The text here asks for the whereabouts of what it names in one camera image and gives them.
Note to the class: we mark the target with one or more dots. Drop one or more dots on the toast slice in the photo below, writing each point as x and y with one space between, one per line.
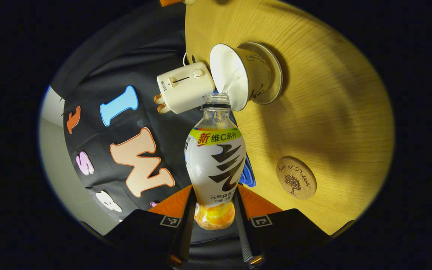
158 99
163 108

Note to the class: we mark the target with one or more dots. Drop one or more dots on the white toaster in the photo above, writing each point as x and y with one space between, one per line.
186 88

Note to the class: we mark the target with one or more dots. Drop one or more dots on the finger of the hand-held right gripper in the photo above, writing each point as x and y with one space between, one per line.
171 2

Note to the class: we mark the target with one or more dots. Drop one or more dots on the cream saucer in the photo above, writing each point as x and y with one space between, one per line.
276 75

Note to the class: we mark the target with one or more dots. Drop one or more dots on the cream teacup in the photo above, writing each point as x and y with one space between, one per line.
231 71

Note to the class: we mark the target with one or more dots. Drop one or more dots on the round cork coaster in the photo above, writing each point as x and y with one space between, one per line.
296 177

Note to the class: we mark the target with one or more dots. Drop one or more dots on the blue towel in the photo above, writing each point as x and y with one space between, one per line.
249 172

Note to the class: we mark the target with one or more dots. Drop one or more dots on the clear water bottle white label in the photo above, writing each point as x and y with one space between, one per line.
216 165

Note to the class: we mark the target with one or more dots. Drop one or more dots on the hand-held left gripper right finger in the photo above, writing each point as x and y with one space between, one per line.
243 232

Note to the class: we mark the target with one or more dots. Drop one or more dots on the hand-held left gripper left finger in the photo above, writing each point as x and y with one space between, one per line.
189 232

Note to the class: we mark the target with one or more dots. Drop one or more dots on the cream teacup lid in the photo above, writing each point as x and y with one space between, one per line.
188 2

